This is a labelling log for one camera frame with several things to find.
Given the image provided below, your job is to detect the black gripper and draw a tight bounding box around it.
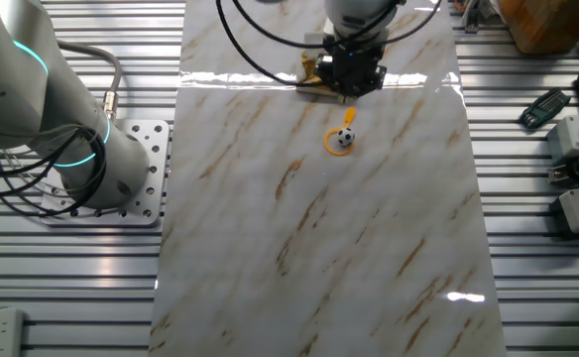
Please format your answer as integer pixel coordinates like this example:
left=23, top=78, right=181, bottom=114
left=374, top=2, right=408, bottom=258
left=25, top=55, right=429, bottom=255
left=314, top=47, right=388, bottom=104

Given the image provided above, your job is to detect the gold tissue pack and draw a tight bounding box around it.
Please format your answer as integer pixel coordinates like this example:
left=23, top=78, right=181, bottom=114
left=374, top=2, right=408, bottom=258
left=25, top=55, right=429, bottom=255
left=296, top=32, right=345, bottom=100

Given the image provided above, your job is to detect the white marble pattern mat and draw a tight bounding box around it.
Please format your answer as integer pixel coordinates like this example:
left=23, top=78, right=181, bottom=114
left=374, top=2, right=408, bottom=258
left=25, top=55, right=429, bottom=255
left=148, top=0, right=509, bottom=357

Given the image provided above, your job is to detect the brown cardboard box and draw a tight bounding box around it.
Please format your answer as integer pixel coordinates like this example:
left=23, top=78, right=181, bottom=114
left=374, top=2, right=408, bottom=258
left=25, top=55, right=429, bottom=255
left=500, top=0, right=579, bottom=55

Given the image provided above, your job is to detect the grey junction box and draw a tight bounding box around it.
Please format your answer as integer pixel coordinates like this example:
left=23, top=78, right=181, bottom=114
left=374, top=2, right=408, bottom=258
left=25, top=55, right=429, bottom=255
left=546, top=114, right=579, bottom=161

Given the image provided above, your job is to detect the grey metal bracket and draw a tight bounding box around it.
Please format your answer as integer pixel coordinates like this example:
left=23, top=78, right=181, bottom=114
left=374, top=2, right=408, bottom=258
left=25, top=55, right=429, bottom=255
left=461, top=0, right=485, bottom=35

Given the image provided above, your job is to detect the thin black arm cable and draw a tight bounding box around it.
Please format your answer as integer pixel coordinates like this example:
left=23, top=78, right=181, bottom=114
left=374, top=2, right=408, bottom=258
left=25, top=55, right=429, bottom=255
left=231, top=0, right=443, bottom=51

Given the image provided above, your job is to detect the long black arm cable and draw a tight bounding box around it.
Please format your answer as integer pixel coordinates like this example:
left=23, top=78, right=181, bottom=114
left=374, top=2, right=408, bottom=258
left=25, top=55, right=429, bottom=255
left=214, top=0, right=330, bottom=89

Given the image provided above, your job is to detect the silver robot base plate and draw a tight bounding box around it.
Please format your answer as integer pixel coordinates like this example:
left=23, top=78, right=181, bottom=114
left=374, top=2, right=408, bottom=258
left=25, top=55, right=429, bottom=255
left=41, top=118, right=172, bottom=228

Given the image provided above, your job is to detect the thick grey cable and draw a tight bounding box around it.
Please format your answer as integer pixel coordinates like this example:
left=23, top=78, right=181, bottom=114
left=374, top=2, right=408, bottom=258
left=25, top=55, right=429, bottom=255
left=56, top=40, right=124, bottom=121

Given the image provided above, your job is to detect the bundle of thin cables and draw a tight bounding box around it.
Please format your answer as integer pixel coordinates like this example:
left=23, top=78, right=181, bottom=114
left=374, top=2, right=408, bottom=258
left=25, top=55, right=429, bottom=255
left=0, top=126, right=108, bottom=219

